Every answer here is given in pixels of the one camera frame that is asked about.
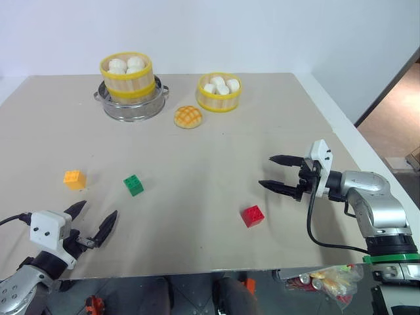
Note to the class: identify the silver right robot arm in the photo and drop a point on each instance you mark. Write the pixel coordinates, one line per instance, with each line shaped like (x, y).
(377, 203)

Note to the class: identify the red toy brick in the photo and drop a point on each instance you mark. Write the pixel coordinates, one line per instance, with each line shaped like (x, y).
(252, 216)

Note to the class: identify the tall bamboo steamer yellow rims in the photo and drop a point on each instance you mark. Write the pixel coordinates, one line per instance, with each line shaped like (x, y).
(128, 87)

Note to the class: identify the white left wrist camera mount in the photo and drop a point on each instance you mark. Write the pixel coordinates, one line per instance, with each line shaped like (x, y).
(46, 226)

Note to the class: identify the white steamed bun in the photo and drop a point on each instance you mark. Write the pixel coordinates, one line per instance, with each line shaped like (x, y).
(136, 62)
(232, 85)
(222, 90)
(217, 80)
(209, 88)
(117, 65)
(134, 71)

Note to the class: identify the orange toy brick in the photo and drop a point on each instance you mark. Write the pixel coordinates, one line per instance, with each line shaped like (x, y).
(75, 180)

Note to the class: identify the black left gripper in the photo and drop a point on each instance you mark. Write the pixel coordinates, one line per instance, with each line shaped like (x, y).
(73, 246)

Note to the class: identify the metal steamer pot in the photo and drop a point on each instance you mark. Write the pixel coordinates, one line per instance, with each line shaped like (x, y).
(131, 113)

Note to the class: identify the silver drink can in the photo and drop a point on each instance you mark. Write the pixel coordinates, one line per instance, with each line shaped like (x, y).
(316, 283)

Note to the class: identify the clear plastic bag of food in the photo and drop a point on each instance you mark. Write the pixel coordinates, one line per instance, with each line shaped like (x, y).
(334, 282)

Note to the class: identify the dark rounded shape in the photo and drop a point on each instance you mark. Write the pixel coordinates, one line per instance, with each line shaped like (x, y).
(234, 298)

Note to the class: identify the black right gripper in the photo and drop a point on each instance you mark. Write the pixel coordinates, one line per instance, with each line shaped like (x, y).
(306, 183)

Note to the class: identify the short bamboo steamer yellow rims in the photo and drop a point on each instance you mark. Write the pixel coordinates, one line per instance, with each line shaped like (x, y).
(216, 101)

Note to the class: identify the green toy brick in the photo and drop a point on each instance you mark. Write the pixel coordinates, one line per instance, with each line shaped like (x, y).
(134, 185)

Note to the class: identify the cardboard box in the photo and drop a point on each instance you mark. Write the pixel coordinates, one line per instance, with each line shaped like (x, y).
(414, 159)

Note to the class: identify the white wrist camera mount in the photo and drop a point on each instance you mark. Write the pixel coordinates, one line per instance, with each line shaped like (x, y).
(46, 226)
(323, 157)

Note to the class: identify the orange clamp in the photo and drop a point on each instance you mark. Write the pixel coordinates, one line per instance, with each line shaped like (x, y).
(249, 285)
(95, 305)

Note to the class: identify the golden pineapple bun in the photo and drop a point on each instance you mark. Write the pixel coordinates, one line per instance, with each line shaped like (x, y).
(188, 117)

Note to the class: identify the beige table cover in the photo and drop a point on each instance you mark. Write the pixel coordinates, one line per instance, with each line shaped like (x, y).
(197, 170)

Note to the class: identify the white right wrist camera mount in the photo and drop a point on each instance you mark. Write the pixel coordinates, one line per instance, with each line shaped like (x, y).
(323, 157)

